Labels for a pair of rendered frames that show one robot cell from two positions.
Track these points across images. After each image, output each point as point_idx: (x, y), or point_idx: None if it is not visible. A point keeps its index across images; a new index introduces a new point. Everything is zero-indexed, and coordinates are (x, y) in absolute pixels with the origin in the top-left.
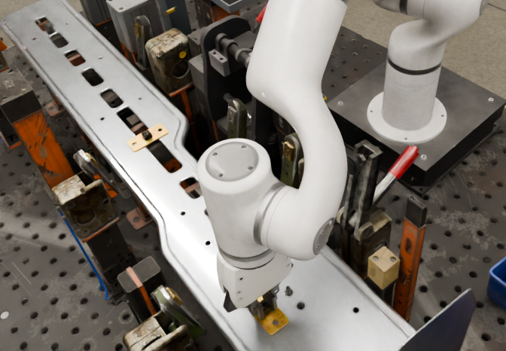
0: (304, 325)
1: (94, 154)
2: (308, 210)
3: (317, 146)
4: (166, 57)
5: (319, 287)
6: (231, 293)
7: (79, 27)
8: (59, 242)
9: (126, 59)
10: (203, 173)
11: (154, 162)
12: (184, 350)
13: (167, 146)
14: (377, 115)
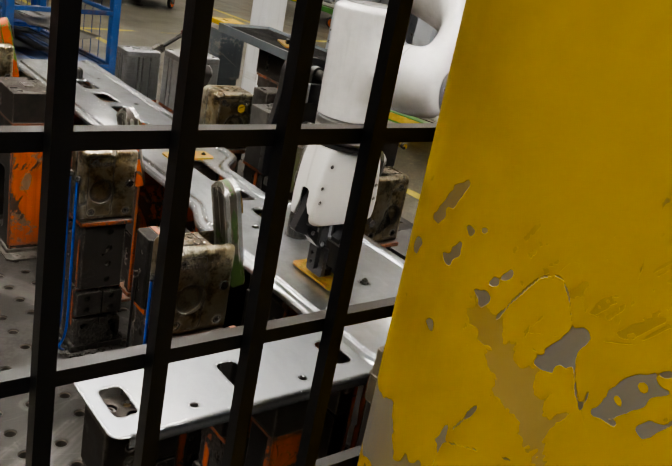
0: (368, 294)
1: (70, 233)
2: (444, 47)
3: (460, 2)
4: (225, 102)
5: (386, 276)
6: (312, 191)
7: (113, 83)
8: (3, 291)
9: (167, 110)
10: (345, 1)
11: (195, 170)
12: (218, 288)
13: (211, 165)
14: None
